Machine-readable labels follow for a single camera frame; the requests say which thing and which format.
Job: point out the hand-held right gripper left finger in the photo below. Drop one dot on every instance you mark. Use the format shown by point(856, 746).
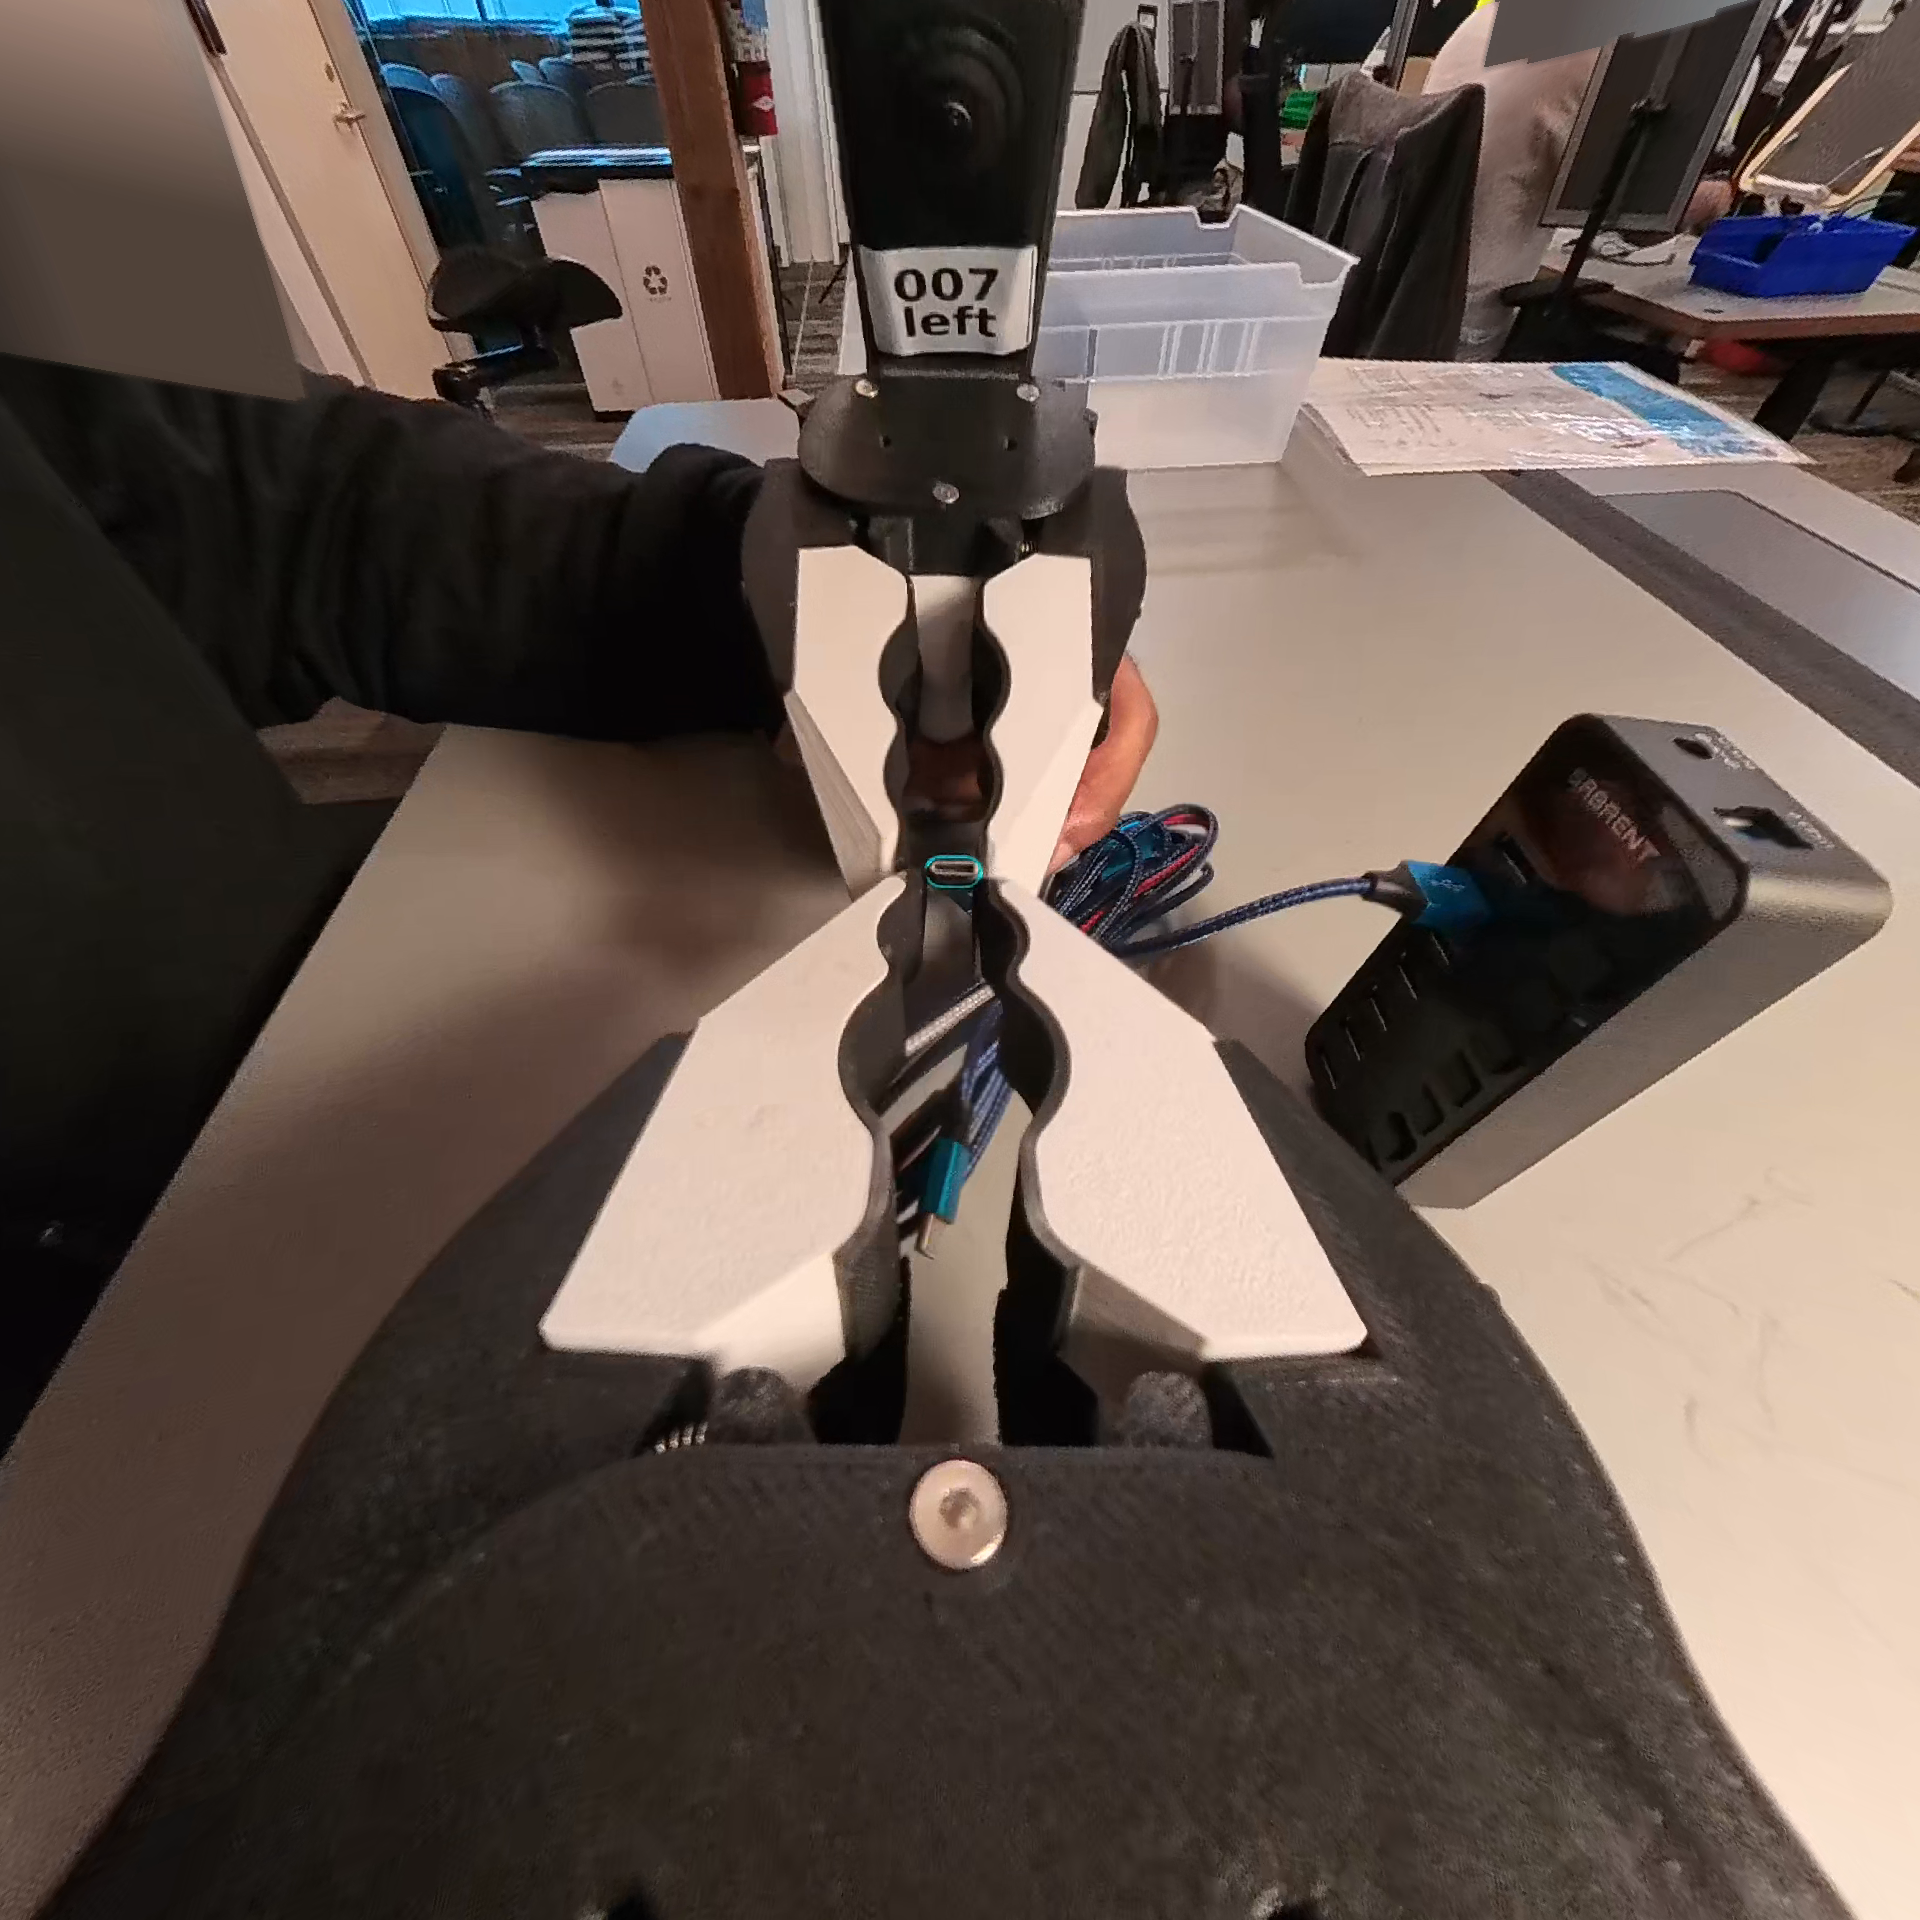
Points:
point(719, 1186)

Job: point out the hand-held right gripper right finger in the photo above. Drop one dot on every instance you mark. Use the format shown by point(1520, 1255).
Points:
point(1186, 1199)

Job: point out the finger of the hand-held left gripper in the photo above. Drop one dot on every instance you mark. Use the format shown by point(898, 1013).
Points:
point(1050, 660)
point(841, 660)

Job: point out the clear plastic bin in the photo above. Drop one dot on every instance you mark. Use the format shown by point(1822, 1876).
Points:
point(1170, 332)

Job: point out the black USB hub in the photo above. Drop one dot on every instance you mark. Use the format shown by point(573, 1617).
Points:
point(1590, 961)

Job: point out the person's left forearm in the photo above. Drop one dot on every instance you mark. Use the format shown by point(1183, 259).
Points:
point(451, 569)

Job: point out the person's left hand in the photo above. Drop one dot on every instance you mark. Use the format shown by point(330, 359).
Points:
point(1120, 742)

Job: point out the white recycling bin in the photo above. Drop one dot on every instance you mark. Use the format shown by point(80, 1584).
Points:
point(630, 285)

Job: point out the black coat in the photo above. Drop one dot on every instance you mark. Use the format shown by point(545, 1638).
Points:
point(1117, 118)

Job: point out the red fire extinguisher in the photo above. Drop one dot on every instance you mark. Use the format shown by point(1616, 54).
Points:
point(750, 77)

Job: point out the black office chair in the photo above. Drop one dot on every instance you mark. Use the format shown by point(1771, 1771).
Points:
point(509, 292)

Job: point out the grey jacket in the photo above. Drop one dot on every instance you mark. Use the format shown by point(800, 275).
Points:
point(1396, 194)

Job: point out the row of grey chairs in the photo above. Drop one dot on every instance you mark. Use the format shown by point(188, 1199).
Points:
point(522, 112)

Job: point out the printed paper sheet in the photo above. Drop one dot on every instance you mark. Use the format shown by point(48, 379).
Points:
point(1546, 413)

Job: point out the person's black clothing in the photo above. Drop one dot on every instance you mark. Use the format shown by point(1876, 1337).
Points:
point(118, 974)

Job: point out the beige door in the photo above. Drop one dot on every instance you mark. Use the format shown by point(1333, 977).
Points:
point(337, 225)

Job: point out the work table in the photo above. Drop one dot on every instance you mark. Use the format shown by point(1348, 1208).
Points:
point(1725, 309)

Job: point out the grey monitor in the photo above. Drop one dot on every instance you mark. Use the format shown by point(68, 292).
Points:
point(1651, 135)

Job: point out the blue plastic bin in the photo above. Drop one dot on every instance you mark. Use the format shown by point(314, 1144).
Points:
point(1800, 256)

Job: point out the wooden document board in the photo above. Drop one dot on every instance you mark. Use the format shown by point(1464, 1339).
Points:
point(1835, 128)

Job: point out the wooden post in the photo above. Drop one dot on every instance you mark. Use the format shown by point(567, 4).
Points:
point(705, 194)

